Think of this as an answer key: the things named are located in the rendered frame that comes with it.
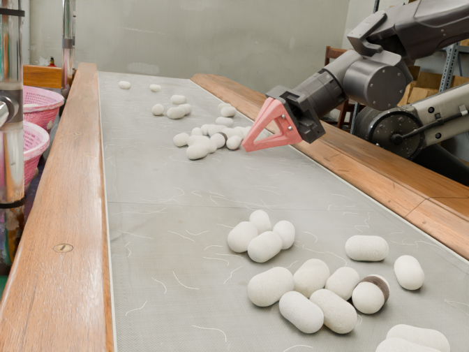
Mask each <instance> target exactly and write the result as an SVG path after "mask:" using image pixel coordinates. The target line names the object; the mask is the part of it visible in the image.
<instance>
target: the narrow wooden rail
mask: <svg viewBox="0 0 469 352"><path fill-rule="evenodd" d="M0 352H114V335H113V322H112V300H111V288H110V266H109V253H108V242H107V219H106V207H105V185H104V173H103V151H102V139H101V116H100V104H99V93H98V70H97V64H96V63H89V62H80V63H79V65H78V67H77V71H76V74H75V77H74V80H73V83H72V86H71V88H70V92H69V95H68V98H67V101H66V104H65V107H64V111H63V113H62V116H61V119H60V122H59V125H58V128H57V132H56V134H55V137H54V140H53V143H52V147H51V150H50V153H49V156H48V158H47V161H46V164H45V167H44V170H43V174H42V176H41V179H40V183H39V185H38V189H37V192H36V196H35V199H34V202H33V207H32V208H31V211H30V213H29V216H28V219H27V222H26V225H25V227H24V231H23V234H22V237H21V240H20V243H19V246H18V248H17V252H16V254H15V258H14V261H13V264H12V267H11V269H10V273H9V275H8V279H7V282H6V285H5V288H4V290H3V294H2V296H1V300H0Z"/></svg>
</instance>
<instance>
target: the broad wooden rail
mask: <svg viewBox="0 0 469 352"><path fill-rule="evenodd" d="M190 80H191V81H192V82H194V83H195V84H197V85H199V86H200V87H201V88H203V89H205V90H206V91H208V92H209V93H210V94H213V95H214V96H215V97H217V98H219V99H220V100H222V101H223V102H224V103H229V104H230V105H231V106H232V107H234V108H235V109H236V110H237V111H238V112H240V113H241V114H243V115H245V116H246V117H248V118H249V119H251V120H252V121H254V122H255V120H256V118H257V116H258V114H259V112H260V111H261V109H262V107H263V105H264V103H265V101H266V100H267V97H266V96H265V95H264V94H261V93H260V92H258V91H255V90H253V89H251V88H248V87H246V86H244V85H241V84H239V83H238V82H235V81H233V80H231V79H229V78H226V77H224V76H222V75H212V74H205V73H196V74H195V75H194V76H193V77H192V78H191V79H190ZM320 122H321V124H322V126H323V128H324V130H325V131H326V134H324V135H323V136H321V137H320V138H318V139H317V140H315V141H314V142H312V143H311V144H309V143H307V142H306V141H304V140H302V141H301V142H300V143H297V144H291V146H292V147H294V148H295V149H297V150H298V151H300V152H301V153H303V154H305V155H306V156H307V157H309V158H310V159H312V160H314V161H315V162H317V163H319V164H320V165H321V166H323V167H324V168H326V169H328V170H329V171H331V172H332V173H334V174H335V175H337V176H338V177H340V178H341V179H343V180H344V181H346V182H347V183H349V184H351V185H352V186H354V187H355V188H356V189H358V190H360V191H361V192H363V193H365V194H366V195H367V196H369V197H370V198H372V199H374V200H375V201H377V202H378V203H380V204H381V205H383V206H384V207H386V208H387V209H388V210H391V211H392V212H393V213H395V214H397V215H398V216H400V217H401V218H402V219H405V220H406V221H407V222H409V223H411V224H412V225H413V226H415V227H416V228H418V229H420V230H421V231H423V232H424V233H426V234H427V235H429V236H430V237H432V238H433V239H435V240H437V241H438V242H439V243H441V244H443V245H444V246H446V247H447V248H448V249H451V250H452V251H453V252H455V253H456V254H458V255H459V256H461V257H462V258H464V259H466V260H467V261H469V187H467V186H464V185H462V184H460V183H458V182H455V181H454V180H452V179H449V178H447V177H445V176H442V175H440V174H438V173H435V172H433V171H432V170H429V169H427V168H425V167H423V166H420V165H418V164H416V163H414V162H412V161H409V160H407V159H405V158H403V157H401V156H398V155H396V154H394V153H392V152H389V151H387V150H386V149H383V148H381V147H379V146H377V145H374V144H372V143H370V142H367V141H365V140H363V139H361V138H358V137H357V136H355V135H352V134H350V133H348V132H345V131H343V130H341V129H338V128H336V127H335V126H332V125H330V124H328V123H326V122H323V121H321V120H320ZM265 129H266V130H268V131H269V132H271V133H273V134H276V133H278V131H279V128H278V127H277V125H276V123H275V121H274V120H272V121H271V122H270V123H269V124H268V125H267V126H266V127H265Z"/></svg>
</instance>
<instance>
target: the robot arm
mask: <svg viewBox="0 0 469 352"><path fill-rule="evenodd" d="M347 38H348V40H349V41H350V43H351V45H352V46H353V48H354V49H355V50H348V51H347V52H345V53H343V54H342V55H341V56H340V57H338V58H337V59H335V60H333V61H332V62H331V63H330V64H328V65H326V66H325V67H324V68H322V69H321V70H319V71H318V72H317V73H315V74H314V75H312V76H311V77H310V78H308V79H307V80H305V81H304V82H302V83H301V84H300V85H298V86H297V87H295V88H294V89H289V88H287V87H283V86H281V85H278V86H276V87H274V88H273V89H272V90H270V91H268V92H267V93H266V94H265V96H266V97H267V100H266V101H265V103H264V105H263V107H262V109H261V111H260V112H259V114H258V116H257V118H256V120H255V122H254V124H253V125H252V127H251V129H250V131H249V132H248V133H247V135H246V137H245V138H244V140H243V142H242V144H241V145H242V146H243V148H244V149H245V150H246V151H247V152H253V151H256V150H260V149H266V148H270V147H278V146H283V145H291V144H297V143H300V142H301V141H302V140H304V141H306V142H307V143H309V144H311V143H312V142H314V141H315V140H317V139H318V138H320V137H321V136H323V135H324V134H326V131H325V130H324V128H323V126H322V124H321V122H320V120H319V119H321V118H322V117H324V116H325V115H327V114H328V113H329V112H331V111H332V110H333V109H335V108H337V107H338V106H339V105H340V104H342V103H343V102H345V101H346V100H348V99H349V98H350V99H352V100H354V101H356V102H358V103H361V104H364V105H367V106H368V107H371V108H374V109H376V110H380V111H386V110H390V109H392V108H393V107H395V106H396V105H397V104H398V103H399V102H400V101H401V99H402V98H403V95H404V94H405V88H406V87H407V86H408V85H409V84H410V83H411V82H412V81H413V77H412V75H411V73H410V71H409V70H408V67H409V66H413V65H414V64H415V61H416V59H421V58H424V57H428V56H431V55H432V54H433V53H435V52H437V51H438V50H441V49H443V48H445V47H447V46H449V45H452V44H455V43H458V42H460V41H464V40H465V39H469V0H416V1H413V2H411V3H408V4H405V2H403V3H400V4H398V5H396V6H392V7H391V8H388V9H385V10H379V11H377V12H375V13H373V14H371V15H369V16H368V17H367V18H366V19H365V20H364V21H363V22H361V23H360V24H359V25H358V26H357V27H356V28H354V29H353V30H352V31H351V32H350V33H349V34H348V35H347ZM272 120H274V121H275V123H276V125H277V127H278V128H279V131H278V133H276V134H274V135H271V136H269V137H266V138H264V139H261V140H258V141H255V142H254V140H255V139H256V138H257V137H258V136H259V134H260V133H261V132H262V131H263V130H264V128H265V127H266V126H267V125H268V124H269V123H270V122H271V121H272Z"/></svg>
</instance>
